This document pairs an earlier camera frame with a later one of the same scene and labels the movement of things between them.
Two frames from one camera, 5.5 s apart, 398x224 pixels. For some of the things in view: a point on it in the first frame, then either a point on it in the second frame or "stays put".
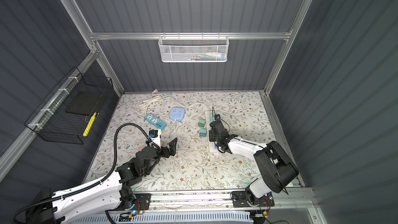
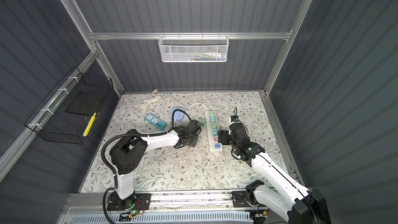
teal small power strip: (156, 121) stays put
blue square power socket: (177, 113) stays put
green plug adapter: (201, 123) stays put
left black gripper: (171, 150) to (195, 142)
